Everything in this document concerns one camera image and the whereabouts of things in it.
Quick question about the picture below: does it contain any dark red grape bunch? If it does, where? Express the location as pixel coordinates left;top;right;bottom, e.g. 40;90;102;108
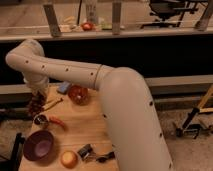
28;93;46;118

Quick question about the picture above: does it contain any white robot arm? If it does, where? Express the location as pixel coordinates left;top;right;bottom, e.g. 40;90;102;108
5;39;175;171

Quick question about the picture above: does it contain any red orange bowl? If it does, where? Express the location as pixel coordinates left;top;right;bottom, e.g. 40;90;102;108
68;85;89;105

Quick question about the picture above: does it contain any purple bowl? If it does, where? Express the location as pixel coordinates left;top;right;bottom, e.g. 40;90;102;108
23;130;54;161

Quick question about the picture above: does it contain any yellow green banana toy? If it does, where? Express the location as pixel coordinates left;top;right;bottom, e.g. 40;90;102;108
43;98;63;111

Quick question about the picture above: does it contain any blue sponge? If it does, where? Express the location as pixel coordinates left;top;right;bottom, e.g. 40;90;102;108
57;82;71;94

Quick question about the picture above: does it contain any red chili pepper toy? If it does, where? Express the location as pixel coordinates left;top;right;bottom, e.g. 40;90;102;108
49;116;66;130

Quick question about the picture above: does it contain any small metal can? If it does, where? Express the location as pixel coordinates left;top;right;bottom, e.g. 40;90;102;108
34;114;49;129

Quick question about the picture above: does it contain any small metal cup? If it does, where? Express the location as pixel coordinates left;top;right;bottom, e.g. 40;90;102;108
77;144;93;161

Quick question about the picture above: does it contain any orange yellow apple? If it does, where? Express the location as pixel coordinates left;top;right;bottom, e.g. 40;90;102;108
60;151;78;168

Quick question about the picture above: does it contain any red fruit on shelf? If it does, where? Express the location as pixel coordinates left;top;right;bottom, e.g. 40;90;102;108
81;22;94;31

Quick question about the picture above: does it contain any black office chair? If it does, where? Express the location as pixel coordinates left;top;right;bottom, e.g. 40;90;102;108
141;0;198;29

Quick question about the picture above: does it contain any black chair frame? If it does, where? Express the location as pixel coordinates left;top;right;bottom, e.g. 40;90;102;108
0;133;25;171

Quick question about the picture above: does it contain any black handled peeler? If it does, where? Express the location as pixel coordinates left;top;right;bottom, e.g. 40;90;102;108
89;151;115;163

